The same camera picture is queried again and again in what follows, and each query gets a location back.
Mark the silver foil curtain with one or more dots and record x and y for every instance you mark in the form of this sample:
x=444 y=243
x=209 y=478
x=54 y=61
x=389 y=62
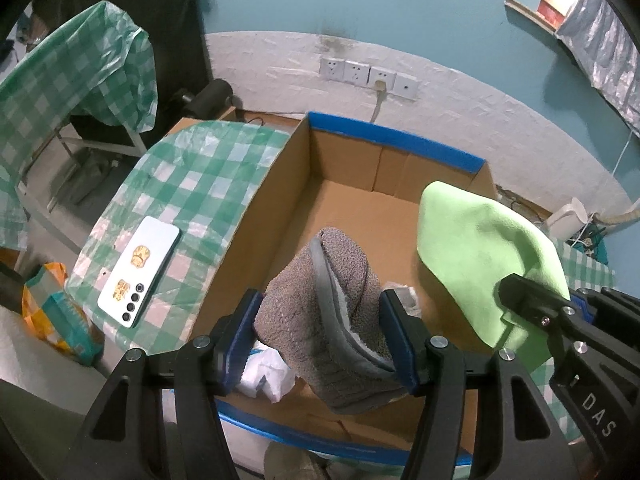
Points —
x=600 y=45

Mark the black cylinder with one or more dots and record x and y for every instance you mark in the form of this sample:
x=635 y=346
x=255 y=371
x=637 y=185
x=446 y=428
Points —
x=210 y=97

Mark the white wall socket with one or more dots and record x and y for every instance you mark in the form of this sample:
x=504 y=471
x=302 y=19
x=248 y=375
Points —
x=332 y=69
x=389 y=76
x=406 y=86
x=357 y=73

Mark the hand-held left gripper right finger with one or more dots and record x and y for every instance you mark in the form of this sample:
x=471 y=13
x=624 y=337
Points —
x=402 y=350

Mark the grey-brown towel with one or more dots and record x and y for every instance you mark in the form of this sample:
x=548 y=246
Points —
x=325 y=320

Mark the wooden window sill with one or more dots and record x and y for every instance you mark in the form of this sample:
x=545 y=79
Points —
x=530 y=15

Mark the black hanging coat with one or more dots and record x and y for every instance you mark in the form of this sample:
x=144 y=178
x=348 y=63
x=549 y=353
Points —
x=170 y=10

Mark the chair with checkered cover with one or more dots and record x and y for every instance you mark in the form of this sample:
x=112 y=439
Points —
x=65 y=75

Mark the white smartphone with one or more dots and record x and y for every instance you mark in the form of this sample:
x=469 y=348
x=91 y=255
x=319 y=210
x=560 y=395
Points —
x=145 y=260

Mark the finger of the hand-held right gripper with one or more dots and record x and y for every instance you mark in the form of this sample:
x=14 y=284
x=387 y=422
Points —
x=610 y=302
x=535 y=300

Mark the light green cloth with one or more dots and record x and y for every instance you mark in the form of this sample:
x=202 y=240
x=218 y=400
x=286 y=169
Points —
x=475 y=250

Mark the cardboard box with blue tape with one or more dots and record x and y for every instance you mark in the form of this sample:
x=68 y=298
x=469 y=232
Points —
x=360 y=210

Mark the metal frame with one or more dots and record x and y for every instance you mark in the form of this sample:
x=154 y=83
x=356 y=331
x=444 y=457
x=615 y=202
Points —
x=125 y=137

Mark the orange plastic bag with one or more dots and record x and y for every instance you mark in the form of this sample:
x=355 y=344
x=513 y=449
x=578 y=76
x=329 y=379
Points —
x=45 y=300

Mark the white electric kettle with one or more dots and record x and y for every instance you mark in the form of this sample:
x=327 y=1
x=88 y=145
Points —
x=565 y=220

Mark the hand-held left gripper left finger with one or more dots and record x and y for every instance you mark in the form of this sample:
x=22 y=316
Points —
x=235 y=345

